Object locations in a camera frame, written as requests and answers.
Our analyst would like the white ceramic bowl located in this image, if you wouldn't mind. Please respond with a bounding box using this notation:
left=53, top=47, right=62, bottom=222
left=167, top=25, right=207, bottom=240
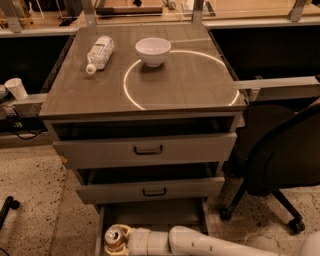
left=135, top=37, right=171, bottom=67

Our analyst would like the top grey drawer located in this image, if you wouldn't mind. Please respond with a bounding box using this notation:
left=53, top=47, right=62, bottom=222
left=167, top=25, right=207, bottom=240
left=53, top=133, right=236, bottom=169

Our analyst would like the grey metal drawer cabinet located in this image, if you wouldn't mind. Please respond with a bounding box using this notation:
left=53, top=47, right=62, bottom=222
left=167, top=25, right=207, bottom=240
left=38, top=24, right=248, bottom=214

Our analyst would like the black chair caster leg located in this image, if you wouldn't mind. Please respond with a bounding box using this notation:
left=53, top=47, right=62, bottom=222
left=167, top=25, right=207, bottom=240
left=0, top=196, right=20, bottom=230

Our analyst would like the white paper cup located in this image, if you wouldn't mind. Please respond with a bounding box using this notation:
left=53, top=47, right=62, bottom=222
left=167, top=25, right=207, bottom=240
left=5, top=78, right=28, bottom=100

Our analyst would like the black power strip with cable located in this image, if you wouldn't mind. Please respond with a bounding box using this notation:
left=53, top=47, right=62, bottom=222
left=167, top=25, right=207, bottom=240
left=1, top=106, right=47, bottom=140

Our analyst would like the clear plastic water bottle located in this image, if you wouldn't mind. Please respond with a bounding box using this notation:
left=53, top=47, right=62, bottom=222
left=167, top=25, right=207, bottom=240
left=86, top=36, right=114, bottom=75

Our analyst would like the bottom grey drawer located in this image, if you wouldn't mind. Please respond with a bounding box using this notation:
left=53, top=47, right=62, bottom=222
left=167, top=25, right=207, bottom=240
left=95, top=198, right=215, bottom=256

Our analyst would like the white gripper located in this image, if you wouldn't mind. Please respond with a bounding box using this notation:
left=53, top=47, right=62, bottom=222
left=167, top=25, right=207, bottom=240
left=104, top=224, right=150, bottom=256

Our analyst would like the middle grey drawer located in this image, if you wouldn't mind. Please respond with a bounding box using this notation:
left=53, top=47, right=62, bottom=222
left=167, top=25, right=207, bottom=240
left=76, top=177, right=225, bottom=204

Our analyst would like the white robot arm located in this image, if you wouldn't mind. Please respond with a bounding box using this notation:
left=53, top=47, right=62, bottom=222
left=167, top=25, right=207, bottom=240
left=104, top=224, right=285, bottom=256

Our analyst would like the grey drawer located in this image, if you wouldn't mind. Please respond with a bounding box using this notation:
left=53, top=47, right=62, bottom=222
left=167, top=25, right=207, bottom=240
left=53, top=133, right=236, bottom=169
left=76, top=177, right=225, bottom=204
left=95, top=198, right=215, bottom=256

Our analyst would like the orange soda can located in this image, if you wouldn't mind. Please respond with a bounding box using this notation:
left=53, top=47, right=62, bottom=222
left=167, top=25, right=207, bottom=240
left=104, top=225, right=127, bottom=247

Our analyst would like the black office chair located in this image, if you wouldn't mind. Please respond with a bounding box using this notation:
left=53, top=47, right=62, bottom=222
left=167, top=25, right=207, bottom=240
left=220, top=101, right=320, bottom=234

